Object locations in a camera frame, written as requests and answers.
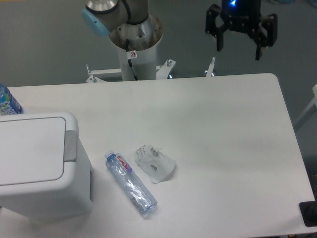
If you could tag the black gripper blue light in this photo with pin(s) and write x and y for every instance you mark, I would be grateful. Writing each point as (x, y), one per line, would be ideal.
(242, 16)

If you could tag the grey trash can push button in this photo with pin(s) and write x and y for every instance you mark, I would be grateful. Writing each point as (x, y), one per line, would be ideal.
(70, 146)

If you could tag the white plastic trash can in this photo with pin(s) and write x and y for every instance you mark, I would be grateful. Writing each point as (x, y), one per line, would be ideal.
(35, 181)

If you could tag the white furniture leg at right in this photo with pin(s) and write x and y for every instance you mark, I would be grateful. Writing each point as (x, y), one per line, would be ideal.
(307, 112)

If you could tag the crumpled clear plastic bag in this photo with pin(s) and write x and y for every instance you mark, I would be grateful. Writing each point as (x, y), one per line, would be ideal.
(154, 163)

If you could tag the black device at table corner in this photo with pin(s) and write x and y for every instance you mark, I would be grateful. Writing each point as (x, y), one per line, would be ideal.
(309, 213)

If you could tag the clear empty water bottle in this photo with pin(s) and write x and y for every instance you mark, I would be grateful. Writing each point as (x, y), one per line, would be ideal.
(130, 183)

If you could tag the blue labelled bottle at edge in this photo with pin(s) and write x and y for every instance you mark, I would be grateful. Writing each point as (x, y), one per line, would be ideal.
(8, 104)

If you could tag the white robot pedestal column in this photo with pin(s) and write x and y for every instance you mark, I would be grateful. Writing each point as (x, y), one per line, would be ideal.
(137, 48)

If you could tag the white pedestal base frame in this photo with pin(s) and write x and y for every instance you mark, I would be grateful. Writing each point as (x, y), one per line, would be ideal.
(162, 72)

